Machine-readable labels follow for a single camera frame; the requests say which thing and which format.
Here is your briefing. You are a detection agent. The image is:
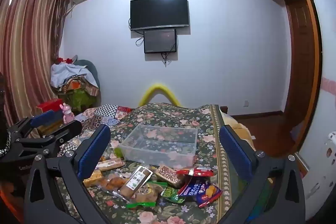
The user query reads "red box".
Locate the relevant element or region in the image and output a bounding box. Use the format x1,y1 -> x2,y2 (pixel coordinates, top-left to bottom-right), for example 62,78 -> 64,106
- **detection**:
36,98 -> 63,114

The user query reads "yellow snack packet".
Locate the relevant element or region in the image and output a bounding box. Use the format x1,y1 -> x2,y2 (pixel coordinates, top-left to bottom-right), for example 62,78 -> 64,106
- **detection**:
83,170 -> 103,187

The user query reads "yellow foam tube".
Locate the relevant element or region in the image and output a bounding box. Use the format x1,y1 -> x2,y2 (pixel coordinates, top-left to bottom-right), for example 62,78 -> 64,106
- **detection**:
138,84 -> 181,107

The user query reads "floral blanket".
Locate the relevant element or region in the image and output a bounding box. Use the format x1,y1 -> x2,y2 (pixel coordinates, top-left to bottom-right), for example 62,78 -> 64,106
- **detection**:
56,103 -> 256,224

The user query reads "blue and red snack packet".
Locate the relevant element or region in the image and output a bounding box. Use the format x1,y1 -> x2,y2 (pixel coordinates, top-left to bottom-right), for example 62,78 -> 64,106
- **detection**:
178,175 -> 223,208

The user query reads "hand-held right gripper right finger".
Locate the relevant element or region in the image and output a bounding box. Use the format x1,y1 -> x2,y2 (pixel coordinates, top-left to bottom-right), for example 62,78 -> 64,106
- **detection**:
219,125 -> 306,224

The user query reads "striped brown curtain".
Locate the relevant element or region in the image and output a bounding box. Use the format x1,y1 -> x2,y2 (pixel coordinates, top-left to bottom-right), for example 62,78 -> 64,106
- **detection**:
0,0 -> 72,130

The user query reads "clear plastic container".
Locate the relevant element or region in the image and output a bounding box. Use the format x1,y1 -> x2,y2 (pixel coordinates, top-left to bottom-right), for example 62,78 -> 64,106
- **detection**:
119,124 -> 198,168

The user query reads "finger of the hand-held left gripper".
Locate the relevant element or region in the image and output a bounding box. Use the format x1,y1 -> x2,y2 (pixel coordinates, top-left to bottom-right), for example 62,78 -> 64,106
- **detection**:
10,120 -> 83,154
8,109 -> 65,139

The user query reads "black monitor cable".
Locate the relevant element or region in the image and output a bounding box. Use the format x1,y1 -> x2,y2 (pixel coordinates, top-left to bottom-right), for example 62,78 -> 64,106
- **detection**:
161,51 -> 171,67

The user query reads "teal chair back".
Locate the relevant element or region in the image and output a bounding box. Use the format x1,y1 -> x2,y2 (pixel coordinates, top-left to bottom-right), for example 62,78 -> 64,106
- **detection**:
75,59 -> 100,93

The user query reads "green leafy cloth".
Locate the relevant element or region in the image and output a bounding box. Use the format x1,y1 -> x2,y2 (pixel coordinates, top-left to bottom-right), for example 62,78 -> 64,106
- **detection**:
59,89 -> 96,112

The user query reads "white perforated plastic basket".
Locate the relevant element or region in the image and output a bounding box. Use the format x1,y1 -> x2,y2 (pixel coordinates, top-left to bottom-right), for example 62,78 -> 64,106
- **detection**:
302,131 -> 336,219

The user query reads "cream plush blanket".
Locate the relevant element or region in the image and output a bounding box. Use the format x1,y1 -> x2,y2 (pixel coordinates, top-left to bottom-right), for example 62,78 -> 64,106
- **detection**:
223,111 -> 255,148

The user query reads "small green snack packet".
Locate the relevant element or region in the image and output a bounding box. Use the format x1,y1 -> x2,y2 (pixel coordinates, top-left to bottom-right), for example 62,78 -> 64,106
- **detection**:
161,186 -> 185,203

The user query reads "nut bar packet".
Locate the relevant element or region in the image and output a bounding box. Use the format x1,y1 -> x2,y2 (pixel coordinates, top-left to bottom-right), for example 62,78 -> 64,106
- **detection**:
155,165 -> 184,188

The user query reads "small black monitor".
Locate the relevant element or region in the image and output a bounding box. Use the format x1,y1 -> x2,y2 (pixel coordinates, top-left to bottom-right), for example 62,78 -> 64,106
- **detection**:
143,28 -> 177,54

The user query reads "round bread packet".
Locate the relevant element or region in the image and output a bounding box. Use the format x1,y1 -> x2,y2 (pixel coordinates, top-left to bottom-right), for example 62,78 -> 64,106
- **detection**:
133,183 -> 159,205

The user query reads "pile of clothes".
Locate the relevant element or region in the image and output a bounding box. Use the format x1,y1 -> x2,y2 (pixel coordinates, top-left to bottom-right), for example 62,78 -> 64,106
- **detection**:
50,56 -> 101,98

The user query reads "pink toy rabbit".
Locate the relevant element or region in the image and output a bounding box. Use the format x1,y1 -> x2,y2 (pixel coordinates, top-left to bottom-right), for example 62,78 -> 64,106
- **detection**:
60,103 -> 75,124

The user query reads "orange cloth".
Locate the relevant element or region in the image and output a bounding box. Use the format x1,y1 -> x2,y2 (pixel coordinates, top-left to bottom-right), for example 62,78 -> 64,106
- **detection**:
0,182 -> 25,224

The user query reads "black wall television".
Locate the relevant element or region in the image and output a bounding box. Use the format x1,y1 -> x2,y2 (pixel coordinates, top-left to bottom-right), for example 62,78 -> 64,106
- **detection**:
130,0 -> 190,31

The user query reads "checkered patchwork quilt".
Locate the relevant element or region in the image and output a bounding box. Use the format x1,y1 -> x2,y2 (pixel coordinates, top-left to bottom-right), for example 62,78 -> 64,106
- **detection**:
56,105 -> 134,156

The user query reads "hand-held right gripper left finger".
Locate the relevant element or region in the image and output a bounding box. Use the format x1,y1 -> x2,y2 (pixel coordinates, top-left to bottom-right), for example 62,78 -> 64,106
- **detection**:
24,124 -> 113,224

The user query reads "wooden door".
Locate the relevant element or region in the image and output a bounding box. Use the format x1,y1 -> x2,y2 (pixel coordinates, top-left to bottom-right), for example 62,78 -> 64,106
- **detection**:
285,0 -> 315,115

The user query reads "brown stick snack packet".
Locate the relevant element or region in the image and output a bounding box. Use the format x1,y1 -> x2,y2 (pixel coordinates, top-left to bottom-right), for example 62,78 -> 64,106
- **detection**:
119,165 -> 153,198

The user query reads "clear bag of pastries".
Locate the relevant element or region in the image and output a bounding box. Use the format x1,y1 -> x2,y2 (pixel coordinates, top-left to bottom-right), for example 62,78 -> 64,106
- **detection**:
101,177 -> 129,197

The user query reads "pink cloth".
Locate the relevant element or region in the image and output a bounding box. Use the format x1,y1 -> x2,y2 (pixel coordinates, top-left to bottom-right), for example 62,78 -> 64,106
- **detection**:
322,76 -> 336,96

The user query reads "beige wafer packet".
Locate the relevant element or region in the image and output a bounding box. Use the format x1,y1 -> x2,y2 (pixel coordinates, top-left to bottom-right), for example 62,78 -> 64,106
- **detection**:
96,157 -> 126,171

